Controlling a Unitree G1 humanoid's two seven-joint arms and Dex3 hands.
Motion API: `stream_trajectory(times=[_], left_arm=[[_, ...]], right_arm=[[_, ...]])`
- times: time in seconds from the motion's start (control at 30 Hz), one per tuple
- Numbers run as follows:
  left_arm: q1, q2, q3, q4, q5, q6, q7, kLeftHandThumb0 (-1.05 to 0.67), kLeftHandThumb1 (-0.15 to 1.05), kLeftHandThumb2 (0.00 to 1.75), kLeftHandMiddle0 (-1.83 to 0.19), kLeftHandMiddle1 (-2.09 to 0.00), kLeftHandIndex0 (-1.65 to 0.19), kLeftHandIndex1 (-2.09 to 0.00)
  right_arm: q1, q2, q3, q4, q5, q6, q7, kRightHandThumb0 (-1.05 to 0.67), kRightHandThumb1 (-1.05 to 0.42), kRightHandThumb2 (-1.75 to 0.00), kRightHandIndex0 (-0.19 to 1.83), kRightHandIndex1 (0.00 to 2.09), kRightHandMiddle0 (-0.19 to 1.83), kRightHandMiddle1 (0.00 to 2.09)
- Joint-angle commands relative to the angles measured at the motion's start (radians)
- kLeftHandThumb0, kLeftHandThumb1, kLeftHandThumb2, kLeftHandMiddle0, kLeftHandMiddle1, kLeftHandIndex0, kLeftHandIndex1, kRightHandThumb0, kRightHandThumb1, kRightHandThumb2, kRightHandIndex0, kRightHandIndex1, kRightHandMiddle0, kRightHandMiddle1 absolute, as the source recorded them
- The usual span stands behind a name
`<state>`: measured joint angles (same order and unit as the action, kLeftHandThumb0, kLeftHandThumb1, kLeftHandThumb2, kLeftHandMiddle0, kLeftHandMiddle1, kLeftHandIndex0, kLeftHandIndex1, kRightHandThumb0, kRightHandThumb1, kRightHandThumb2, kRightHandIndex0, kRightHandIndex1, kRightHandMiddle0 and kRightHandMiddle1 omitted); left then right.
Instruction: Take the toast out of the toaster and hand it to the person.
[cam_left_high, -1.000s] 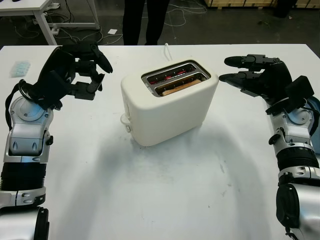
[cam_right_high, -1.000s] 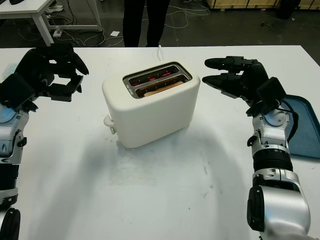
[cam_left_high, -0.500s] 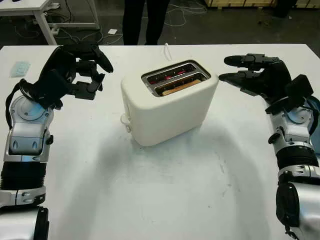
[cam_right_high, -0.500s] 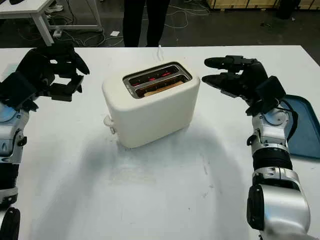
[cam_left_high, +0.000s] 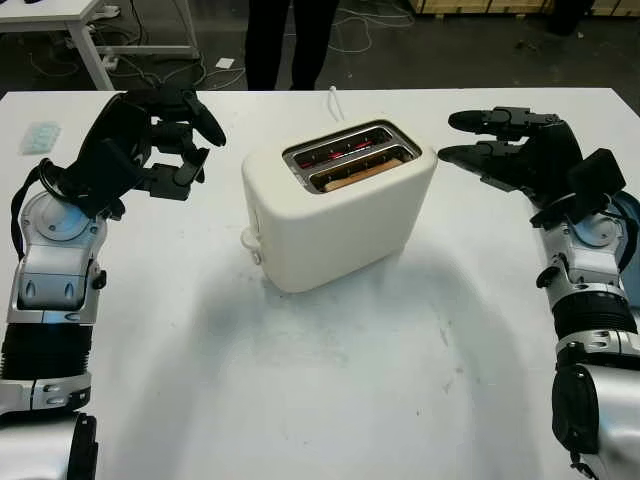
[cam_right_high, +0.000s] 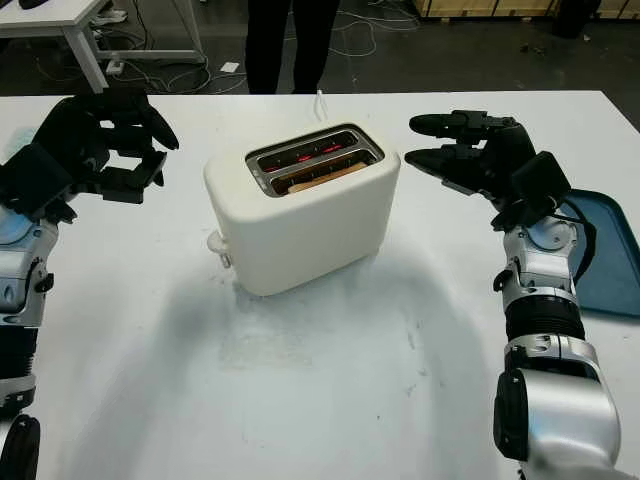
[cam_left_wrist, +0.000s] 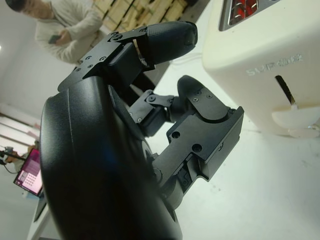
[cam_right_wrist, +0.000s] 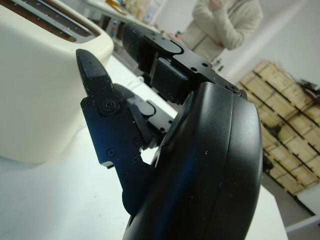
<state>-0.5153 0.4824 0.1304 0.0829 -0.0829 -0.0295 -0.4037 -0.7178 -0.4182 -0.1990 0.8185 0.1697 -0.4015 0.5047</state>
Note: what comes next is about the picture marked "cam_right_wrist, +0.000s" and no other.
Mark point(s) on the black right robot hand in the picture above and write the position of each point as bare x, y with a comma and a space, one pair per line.
200, 162

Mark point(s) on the person's dark legs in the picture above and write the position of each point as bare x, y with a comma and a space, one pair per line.
225, 22

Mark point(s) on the cream white toaster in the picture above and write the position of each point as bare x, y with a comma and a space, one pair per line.
37, 100

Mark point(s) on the stack of wooden crates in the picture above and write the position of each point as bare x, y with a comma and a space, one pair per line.
287, 130

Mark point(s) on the white side table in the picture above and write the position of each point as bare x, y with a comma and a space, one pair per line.
305, 212

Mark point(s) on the white desk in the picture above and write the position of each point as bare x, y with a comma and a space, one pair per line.
117, 12

